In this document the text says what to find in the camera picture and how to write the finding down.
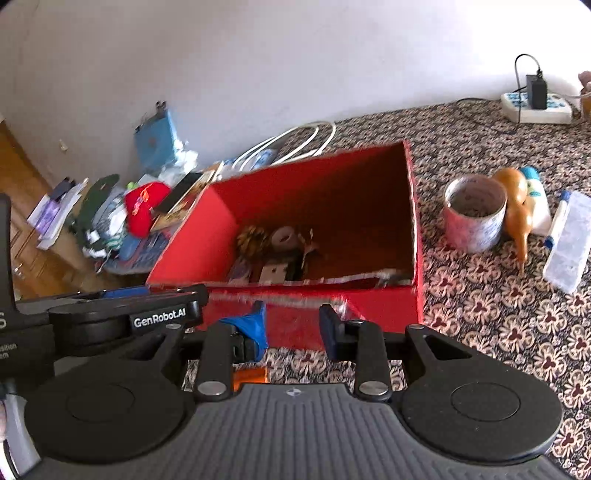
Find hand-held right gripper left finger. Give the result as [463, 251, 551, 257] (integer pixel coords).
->
[139, 300, 269, 402]

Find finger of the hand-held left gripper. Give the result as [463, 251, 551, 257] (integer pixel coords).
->
[99, 284, 209, 306]

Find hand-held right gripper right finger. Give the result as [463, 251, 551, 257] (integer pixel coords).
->
[318, 303, 486, 402]

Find brown pine cone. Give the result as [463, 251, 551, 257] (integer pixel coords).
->
[236, 224, 271, 257]

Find red cardboard box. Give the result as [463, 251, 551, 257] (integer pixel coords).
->
[145, 141, 426, 354]

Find blue jeans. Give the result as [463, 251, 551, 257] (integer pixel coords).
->
[104, 231, 174, 275]

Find orange small object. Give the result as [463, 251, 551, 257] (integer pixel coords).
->
[232, 368, 269, 386]

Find white square block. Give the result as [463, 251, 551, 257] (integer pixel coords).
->
[259, 261, 289, 283]

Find purple small packet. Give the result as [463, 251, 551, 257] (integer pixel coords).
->
[227, 257, 254, 282]

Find red embroidered cap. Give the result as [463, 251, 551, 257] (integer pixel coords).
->
[124, 181, 172, 238]

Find clear tape roll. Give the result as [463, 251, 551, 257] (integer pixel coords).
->
[270, 226, 298, 252]

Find dark green cloth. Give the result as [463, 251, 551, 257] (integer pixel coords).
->
[69, 174, 122, 241]

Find black book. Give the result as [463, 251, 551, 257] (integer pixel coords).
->
[157, 172, 204, 215]

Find white papers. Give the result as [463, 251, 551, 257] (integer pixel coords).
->
[27, 178, 88, 250]

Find light blue bag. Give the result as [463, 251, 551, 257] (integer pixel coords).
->
[134, 100, 181, 174]

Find blue white plastic bag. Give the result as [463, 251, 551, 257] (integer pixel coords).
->
[240, 148, 280, 169]

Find patterned tin can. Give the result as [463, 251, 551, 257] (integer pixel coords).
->
[442, 174, 509, 254]

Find wooden gourd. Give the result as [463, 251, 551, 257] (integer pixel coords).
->
[492, 167, 534, 273]

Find white bottle blue cap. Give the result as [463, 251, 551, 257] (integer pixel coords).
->
[519, 166, 552, 237]

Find white tube blue cap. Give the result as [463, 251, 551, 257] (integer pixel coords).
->
[544, 189, 573, 249]

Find clear plastic box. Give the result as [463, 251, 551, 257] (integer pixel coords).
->
[542, 190, 591, 295]

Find white power strip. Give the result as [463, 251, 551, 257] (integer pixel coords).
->
[501, 91, 574, 124]

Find black charger adapter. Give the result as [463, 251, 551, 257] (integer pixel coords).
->
[525, 74, 548, 110]

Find wooden picture frame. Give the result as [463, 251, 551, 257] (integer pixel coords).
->
[150, 170, 223, 232]

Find white coiled cable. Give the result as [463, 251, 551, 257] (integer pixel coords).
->
[233, 121, 337, 172]

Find black power cord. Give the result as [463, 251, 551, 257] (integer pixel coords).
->
[455, 97, 522, 136]

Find black charger cable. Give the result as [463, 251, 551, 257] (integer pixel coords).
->
[513, 54, 544, 93]

